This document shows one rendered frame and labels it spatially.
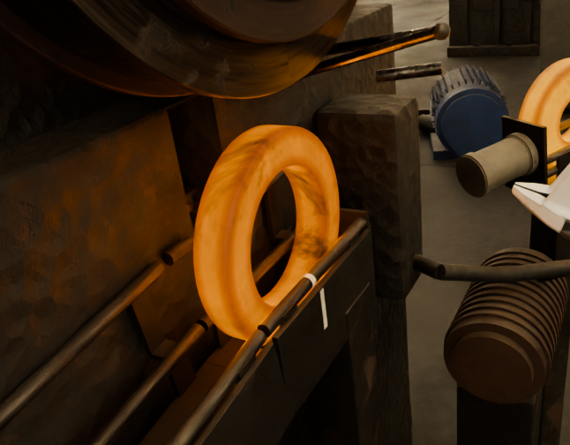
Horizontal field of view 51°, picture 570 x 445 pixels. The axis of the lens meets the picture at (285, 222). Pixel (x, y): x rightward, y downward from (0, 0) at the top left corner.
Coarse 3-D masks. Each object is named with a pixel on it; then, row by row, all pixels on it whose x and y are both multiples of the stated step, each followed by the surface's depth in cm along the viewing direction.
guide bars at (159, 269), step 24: (192, 240) 50; (288, 240) 61; (168, 264) 49; (264, 264) 57; (144, 288) 46; (120, 312) 44; (144, 312) 46; (72, 336) 41; (96, 336) 42; (144, 336) 47; (192, 336) 48; (216, 336) 53; (48, 360) 40; (72, 360) 41; (168, 360) 46; (24, 384) 38; (48, 384) 39; (144, 384) 45; (0, 408) 37; (120, 408) 43; (120, 432) 42
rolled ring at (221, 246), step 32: (256, 128) 49; (288, 128) 48; (224, 160) 46; (256, 160) 45; (288, 160) 49; (320, 160) 54; (224, 192) 44; (256, 192) 45; (320, 192) 55; (224, 224) 43; (320, 224) 56; (224, 256) 43; (320, 256) 56; (224, 288) 44; (256, 288) 47; (288, 288) 55; (224, 320) 46; (256, 320) 48
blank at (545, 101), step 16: (560, 64) 79; (544, 80) 79; (560, 80) 78; (528, 96) 80; (544, 96) 78; (560, 96) 79; (528, 112) 80; (544, 112) 78; (560, 112) 80; (560, 144) 82
